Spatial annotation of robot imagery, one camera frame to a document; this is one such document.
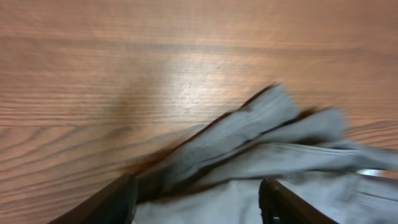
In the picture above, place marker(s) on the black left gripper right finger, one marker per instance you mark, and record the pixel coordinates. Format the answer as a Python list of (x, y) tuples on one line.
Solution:
[(279, 205)]

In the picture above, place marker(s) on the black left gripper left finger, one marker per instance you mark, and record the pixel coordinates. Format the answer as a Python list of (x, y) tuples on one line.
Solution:
[(114, 204)]

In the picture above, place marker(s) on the grey shorts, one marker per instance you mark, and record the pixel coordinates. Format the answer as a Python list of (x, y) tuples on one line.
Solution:
[(216, 177)]

